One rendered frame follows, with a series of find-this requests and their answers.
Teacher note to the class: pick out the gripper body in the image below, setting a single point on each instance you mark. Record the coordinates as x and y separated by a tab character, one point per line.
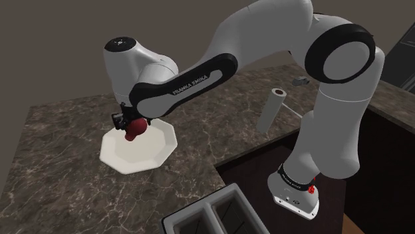
122	119

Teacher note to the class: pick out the dark red pear-shaped object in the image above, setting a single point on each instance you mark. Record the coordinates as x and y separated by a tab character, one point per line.
136	128

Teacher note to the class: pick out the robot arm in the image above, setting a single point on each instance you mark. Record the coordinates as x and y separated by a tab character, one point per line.
272	32

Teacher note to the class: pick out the white octagonal plate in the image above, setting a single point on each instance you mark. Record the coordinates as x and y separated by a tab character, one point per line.
142	152

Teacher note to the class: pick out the grey two-slot toaster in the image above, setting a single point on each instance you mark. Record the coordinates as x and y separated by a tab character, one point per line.
210	214

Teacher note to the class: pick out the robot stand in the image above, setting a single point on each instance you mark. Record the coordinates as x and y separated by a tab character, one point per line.
256	175

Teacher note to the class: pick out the grey paper towel roll holder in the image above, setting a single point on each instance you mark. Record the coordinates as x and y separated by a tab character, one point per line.
270	110

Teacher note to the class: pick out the small grey angular object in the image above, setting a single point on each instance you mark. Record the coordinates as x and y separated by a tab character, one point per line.
300	80

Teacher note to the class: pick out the dark wall appliance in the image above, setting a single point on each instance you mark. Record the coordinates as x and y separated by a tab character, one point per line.
400	61

